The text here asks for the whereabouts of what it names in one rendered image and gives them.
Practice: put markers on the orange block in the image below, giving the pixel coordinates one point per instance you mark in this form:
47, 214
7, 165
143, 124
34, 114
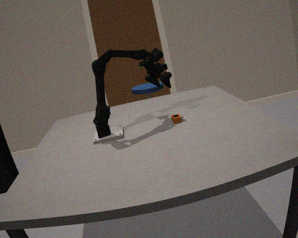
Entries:
176, 118

